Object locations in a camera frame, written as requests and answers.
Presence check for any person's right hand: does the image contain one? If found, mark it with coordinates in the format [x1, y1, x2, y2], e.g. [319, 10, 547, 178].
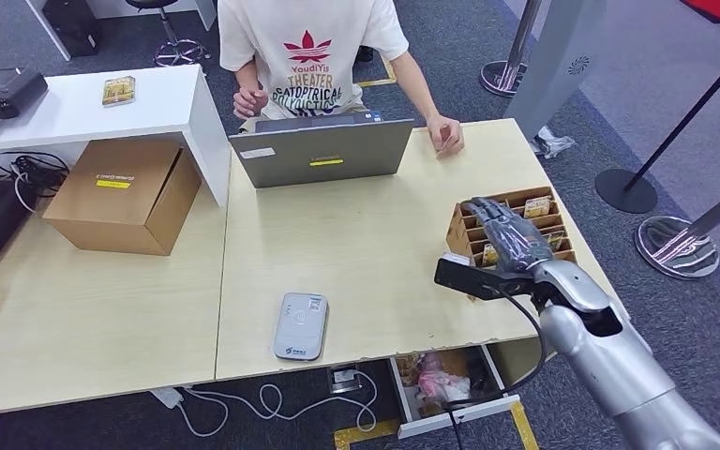
[232, 86, 270, 120]

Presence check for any person's left hand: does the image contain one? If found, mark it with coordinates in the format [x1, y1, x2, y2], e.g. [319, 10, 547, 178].
[426, 113, 466, 159]

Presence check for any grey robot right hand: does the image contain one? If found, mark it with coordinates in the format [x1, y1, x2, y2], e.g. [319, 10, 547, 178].
[460, 196, 555, 275]

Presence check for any wooden card organizer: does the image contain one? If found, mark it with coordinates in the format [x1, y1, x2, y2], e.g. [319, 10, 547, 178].
[445, 185, 578, 303]

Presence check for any grey card reader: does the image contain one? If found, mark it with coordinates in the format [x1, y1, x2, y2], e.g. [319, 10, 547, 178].
[272, 292, 329, 363]

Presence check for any person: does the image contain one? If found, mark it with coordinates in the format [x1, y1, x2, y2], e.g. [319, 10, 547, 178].
[217, 0, 466, 161]

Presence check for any yellow card pack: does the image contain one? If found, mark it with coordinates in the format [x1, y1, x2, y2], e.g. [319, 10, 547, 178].
[101, 76, 137, 108]

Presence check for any grey laptop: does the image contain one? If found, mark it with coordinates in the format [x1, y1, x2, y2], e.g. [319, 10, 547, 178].
[229, 112, 415, 189]

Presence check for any black chrome stool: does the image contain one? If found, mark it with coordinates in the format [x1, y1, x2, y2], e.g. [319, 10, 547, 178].
[126, 0, 212, 68]

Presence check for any crumpled clear plastic bag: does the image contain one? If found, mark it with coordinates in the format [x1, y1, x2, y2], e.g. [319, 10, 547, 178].
[530, 126, 577, 158]

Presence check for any grey kiosk pillar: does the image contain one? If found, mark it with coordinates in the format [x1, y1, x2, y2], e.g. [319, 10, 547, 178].
[504, 0, 605, 141]

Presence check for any white desk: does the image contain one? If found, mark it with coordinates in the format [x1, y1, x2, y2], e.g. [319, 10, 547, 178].
[25, 0, 218, 62]

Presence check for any pink plastic bag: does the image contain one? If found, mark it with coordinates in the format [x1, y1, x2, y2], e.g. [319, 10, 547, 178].
[416, 353, 474, 405]

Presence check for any brown cardboard box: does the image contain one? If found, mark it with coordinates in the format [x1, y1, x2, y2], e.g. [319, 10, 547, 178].
[42, 139, 203, 257]

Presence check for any white desk shelf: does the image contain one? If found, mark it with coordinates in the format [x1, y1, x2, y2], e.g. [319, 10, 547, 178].
[0, 64, 233, 208]

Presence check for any white open drawer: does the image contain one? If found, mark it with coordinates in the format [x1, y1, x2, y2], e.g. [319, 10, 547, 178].
[389, 345, 521, 440]

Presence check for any black computer tower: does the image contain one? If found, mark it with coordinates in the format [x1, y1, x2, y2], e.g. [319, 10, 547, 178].
[42, 0, 103, 60]

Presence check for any metal floor socket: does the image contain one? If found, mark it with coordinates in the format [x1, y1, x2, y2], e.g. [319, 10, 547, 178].
[327, 366, 363, 395]

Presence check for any black controller device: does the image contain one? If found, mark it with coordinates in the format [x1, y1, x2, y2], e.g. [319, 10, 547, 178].
[0, 67, 50, 128]

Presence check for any white power adapter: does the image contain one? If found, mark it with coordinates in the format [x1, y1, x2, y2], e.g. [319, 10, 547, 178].
[150, 387, 184, 410]

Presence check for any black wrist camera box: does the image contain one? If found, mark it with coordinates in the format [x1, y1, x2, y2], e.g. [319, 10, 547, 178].
[433, 251, 545, 304]

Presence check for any chrome stanchion post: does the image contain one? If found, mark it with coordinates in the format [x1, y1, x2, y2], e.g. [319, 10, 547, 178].
[636, 173, 720, 280]
[480, 0, 546, 98]

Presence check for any black camera cable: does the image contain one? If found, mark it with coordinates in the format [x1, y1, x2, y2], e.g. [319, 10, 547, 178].
[443, 286, 548, 450]

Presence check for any black stanchion post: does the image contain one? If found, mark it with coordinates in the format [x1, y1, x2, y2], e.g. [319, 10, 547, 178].
[595, 34, 720, 216]

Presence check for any black cable bundle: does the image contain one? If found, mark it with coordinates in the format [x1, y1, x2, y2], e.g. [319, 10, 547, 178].
[0, 150, 72, 214]

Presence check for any white power cable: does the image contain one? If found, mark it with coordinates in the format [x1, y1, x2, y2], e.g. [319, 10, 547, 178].
[176, 370, 379, 438]

